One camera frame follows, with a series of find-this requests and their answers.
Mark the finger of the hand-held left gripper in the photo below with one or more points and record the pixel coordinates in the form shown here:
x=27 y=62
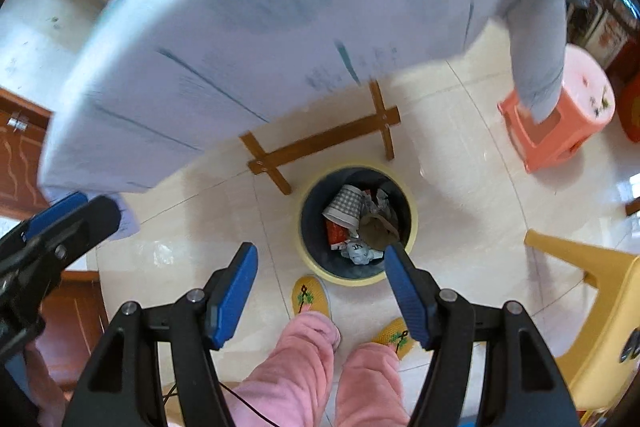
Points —
x=85 y=222
x=50 y=212

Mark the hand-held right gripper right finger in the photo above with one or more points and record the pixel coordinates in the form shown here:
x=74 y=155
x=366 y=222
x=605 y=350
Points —
x=407 y=302

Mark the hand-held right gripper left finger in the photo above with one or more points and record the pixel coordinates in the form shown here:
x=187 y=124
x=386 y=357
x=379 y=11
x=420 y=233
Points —
x=230 y=302

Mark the white paper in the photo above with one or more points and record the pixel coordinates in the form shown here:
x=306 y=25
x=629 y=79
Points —
x=360 y=252

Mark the brown paper bowl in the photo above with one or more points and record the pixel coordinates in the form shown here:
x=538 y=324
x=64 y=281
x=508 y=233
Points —
x=372 y=232

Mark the red snack packet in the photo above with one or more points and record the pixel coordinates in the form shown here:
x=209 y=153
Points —
x=336 y=234

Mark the foil wrapper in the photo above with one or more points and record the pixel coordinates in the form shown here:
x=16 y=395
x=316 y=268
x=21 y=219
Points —
x=382 y=204

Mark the checked paper cup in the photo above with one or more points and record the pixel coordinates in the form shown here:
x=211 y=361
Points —
x=345 y=204

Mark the black bin with yellow rim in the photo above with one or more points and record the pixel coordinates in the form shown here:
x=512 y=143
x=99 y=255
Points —
x=312 y=217

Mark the yellow embroidered slipper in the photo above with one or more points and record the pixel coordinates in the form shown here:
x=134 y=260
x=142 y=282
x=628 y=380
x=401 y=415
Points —
x=310 y=297
x=395 y=337

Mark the wooden door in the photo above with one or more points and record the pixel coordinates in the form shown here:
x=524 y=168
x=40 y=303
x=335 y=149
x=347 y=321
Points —
x=25 y=157

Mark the person's left leg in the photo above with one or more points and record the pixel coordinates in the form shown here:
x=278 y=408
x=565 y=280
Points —
x=295 y=367

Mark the wooden table base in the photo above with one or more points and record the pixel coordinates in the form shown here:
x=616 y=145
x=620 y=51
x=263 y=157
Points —
x=320 y=144

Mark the yellow plastic chair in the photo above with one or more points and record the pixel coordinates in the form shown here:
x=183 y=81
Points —
x=615 y=297

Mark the pink plastic stool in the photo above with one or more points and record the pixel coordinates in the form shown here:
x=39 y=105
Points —
x=580 y=77

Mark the printed cardboard box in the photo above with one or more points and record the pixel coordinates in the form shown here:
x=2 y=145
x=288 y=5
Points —
x=605 y=37

